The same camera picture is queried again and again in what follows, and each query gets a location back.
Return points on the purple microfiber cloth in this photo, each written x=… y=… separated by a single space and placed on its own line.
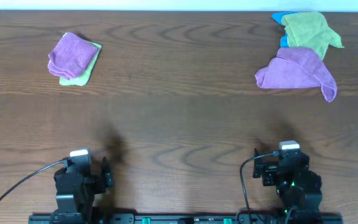
x=295 y=68

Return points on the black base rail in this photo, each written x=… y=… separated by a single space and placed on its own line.
x=129 y=218

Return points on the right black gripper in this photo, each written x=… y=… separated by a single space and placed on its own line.
x=268 y=170

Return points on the folded purple cloth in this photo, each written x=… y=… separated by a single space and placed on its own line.
x=72 y=56

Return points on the green microfiber cloth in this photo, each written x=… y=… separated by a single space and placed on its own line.
x=311 y=30

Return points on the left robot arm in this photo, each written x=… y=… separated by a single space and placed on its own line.
x=73 y=207

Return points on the blue microfiber cloth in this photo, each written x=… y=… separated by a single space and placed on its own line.
x=278 y=18

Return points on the folded light green cloth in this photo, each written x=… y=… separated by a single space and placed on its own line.
x=85 y=76

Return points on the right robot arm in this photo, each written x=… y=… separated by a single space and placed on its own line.
x=298 y=188

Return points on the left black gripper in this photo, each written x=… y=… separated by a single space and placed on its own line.
x=97 y=179

